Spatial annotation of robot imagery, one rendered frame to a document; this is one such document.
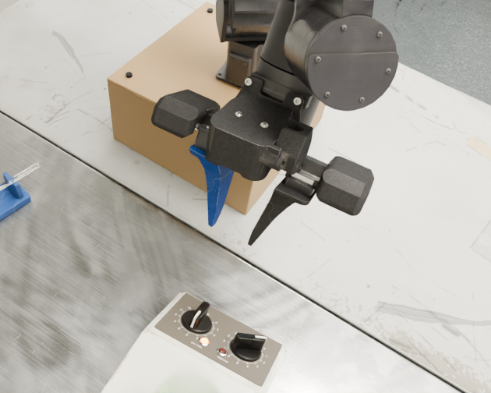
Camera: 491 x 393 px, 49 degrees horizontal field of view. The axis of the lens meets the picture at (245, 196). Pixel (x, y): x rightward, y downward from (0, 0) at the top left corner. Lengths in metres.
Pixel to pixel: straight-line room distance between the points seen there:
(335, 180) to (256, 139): 0.08
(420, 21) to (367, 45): 2.51
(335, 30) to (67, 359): 0.43
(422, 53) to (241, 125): 2.30
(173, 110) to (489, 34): 2.59
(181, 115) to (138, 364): 0.22
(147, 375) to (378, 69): 0.32
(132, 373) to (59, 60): 0.53
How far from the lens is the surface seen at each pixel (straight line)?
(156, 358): 0.50
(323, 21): 0.34
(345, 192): 0.41
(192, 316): 0.54
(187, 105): 0.44
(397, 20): 2.80
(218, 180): 0.45
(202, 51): 0.72
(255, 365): 0.54
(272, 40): 0.41
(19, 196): 0.70
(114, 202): 0.69
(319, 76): 0.33
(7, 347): 0.62
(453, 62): 2.67
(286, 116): 0.39
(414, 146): 0.84
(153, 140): 0.70
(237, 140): 0.36
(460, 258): 0.74
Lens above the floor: 1.46
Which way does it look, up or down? 53 degrees down
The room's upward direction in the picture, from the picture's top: 12 degrees clockwise
